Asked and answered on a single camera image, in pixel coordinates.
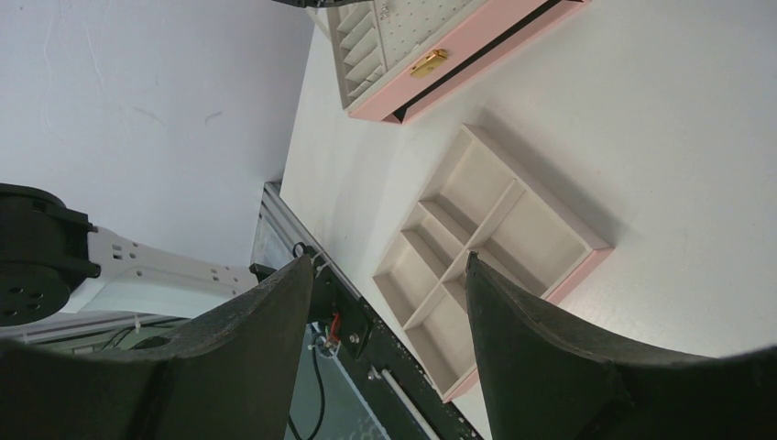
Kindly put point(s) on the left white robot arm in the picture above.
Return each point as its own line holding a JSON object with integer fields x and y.
{"x": 55, "y": 260}

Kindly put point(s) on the black mounting base plate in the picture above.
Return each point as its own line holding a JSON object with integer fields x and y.
{"x": 386, "y": 377}

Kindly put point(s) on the pink jewelry box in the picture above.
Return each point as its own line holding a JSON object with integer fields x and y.
{"x": 394, "y": 60}

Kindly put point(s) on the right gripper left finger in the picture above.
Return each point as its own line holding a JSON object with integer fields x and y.
{"x": 230, "y": 372}

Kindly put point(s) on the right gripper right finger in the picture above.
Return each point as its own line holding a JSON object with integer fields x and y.
{"x": 548, "y": 374}

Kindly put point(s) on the beige six-compartment tray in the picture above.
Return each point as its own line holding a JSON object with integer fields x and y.
{"x": 481, "y": 200}

